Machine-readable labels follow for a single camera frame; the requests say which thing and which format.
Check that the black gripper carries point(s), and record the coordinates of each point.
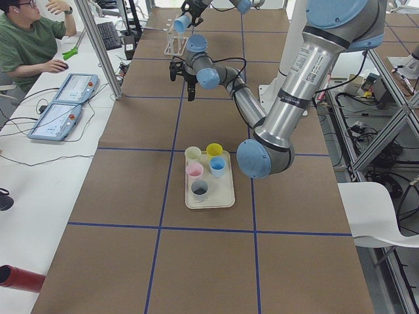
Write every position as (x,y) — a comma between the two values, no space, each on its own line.
(194,8)
(187,75)

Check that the light blue plastic cup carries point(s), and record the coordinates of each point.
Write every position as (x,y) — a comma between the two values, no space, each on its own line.
(181,23)

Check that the grey plastic cup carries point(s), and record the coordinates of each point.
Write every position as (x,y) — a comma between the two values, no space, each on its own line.
(199,190)

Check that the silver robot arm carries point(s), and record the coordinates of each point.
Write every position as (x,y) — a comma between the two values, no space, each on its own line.
(329,28)
(242,6)

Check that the pale green plastic cup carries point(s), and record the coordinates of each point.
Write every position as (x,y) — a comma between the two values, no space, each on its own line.
(192,154)

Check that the yellow plastic cup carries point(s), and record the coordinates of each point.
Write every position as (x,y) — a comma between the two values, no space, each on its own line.
(214,149)

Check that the pink plastic cup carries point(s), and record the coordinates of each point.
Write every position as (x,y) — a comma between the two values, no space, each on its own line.
(194,171)

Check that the black computer keyboard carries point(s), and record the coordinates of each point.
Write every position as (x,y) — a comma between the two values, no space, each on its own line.
(109,35)

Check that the upper teach pendant tablet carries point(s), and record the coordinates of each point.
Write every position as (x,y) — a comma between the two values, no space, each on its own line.
(77,88)

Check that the teach pendant tablet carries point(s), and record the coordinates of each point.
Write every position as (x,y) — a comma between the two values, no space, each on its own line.
(56,122)
(77,88)

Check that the green plastic clamp tool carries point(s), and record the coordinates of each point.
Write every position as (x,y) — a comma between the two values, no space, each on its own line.
(70,53)

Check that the cream plastic serving tray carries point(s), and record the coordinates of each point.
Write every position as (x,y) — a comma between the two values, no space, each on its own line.
(221,190)

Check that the lower teach pendant tablet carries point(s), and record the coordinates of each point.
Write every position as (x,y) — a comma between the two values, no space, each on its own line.
(56,122)

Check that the person in green shirt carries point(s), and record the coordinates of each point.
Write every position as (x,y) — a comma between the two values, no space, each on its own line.
(28,40)

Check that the white plastic chair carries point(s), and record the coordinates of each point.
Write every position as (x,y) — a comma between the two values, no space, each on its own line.
(371,216)

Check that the red cylindrical bottle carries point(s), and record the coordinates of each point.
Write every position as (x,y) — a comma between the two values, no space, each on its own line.
(20,279)

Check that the white wire cup rack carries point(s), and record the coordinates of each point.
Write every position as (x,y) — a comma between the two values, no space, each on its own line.
(175,42)

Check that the aluminium frame pillar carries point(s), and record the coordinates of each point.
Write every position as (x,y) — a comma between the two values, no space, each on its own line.
(98,46)

